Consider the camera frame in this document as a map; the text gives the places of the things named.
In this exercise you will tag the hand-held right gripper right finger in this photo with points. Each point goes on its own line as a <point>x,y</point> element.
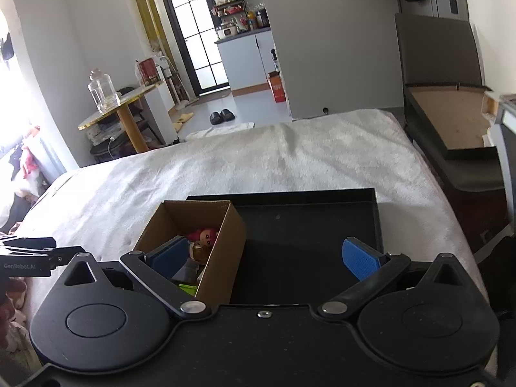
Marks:
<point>358,262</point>

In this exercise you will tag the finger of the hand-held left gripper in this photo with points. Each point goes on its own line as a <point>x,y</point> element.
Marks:
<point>28,243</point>
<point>66,256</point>

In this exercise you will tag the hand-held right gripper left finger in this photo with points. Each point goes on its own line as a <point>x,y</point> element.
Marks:
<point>171,260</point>

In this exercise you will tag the grey toy block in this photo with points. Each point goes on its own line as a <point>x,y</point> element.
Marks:
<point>187,270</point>

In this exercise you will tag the green toy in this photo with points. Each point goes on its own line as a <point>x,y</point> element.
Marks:
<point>188,289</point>

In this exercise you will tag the brown cardboard box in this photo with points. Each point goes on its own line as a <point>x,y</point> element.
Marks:
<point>226,250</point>

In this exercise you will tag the black plastic tray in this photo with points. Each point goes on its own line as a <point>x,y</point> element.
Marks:
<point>302,229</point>

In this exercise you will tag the person's left hand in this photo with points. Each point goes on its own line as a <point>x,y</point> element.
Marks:
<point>10,296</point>

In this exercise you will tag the red cartoon figurine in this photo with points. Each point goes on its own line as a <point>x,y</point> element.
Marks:
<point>207,234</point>

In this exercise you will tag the printed white garment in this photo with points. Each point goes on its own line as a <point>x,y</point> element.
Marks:
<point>20,338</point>

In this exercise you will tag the pink and white clothes pile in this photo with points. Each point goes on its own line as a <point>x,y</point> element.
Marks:
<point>28,165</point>

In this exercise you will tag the white storage box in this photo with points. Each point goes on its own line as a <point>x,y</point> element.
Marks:
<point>104,132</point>

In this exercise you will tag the yellow slipper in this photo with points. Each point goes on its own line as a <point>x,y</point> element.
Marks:
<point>182,121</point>

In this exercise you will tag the white floor cloth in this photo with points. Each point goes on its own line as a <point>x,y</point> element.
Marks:
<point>219,129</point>

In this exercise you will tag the round gold-edged table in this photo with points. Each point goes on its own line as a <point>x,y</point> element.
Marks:
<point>129,125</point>

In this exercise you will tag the black slipper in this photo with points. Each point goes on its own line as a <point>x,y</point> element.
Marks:
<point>216,118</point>
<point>227,115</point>

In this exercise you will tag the clear glass jar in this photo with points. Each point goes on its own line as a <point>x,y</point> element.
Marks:
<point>104,92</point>

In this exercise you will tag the red canister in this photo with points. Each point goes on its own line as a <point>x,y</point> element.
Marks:
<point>147,72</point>

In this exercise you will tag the orange cardboard box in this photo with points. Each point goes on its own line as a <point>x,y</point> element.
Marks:
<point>277,88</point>

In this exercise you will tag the white kitchen cabinet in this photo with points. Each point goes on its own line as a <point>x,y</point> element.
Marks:
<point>242,64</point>

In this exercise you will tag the black spray bottle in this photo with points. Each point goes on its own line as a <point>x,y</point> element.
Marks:
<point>274,61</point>

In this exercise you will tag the black-framed glass door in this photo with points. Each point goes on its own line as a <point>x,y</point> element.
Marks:
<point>197,40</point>

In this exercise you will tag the dark storage bench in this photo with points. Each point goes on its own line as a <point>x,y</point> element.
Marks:
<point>443,48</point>

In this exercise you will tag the white rice cooker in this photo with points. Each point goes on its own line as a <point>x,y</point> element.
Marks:
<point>225,32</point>

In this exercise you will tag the kitchen rack with bottles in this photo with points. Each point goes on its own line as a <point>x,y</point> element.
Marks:
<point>240,10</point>

